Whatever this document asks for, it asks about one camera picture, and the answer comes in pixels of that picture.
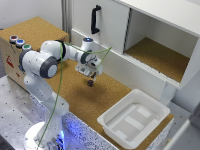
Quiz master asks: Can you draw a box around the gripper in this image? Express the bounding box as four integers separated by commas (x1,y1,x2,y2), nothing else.
75,60,104,80

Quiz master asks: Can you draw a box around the purple block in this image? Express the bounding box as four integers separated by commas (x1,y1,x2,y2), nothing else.
87,79,94,88

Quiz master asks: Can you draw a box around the white sliding door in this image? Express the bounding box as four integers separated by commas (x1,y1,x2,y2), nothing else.
71,0,131,56

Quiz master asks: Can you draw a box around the green button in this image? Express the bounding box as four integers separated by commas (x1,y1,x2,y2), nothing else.
21,43,33,52

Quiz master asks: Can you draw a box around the wooden drawer box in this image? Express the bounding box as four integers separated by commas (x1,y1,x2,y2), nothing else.
0,16,71,90

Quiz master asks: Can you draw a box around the white plastic box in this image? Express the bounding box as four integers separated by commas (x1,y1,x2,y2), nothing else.
96,88,171,150

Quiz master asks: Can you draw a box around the blue button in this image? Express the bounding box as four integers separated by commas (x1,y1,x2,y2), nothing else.
15,38,26,48

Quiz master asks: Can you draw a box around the white cabinet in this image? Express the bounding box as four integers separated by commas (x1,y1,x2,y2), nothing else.
70,0,200,107

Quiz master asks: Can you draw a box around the red button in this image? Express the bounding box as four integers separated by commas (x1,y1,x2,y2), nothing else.
9,34,19,44

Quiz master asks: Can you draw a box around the green cable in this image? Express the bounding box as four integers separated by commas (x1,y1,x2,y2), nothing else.
35,40,113,149

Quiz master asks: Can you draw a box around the black door handle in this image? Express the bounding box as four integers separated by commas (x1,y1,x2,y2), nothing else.
90,4,102,35

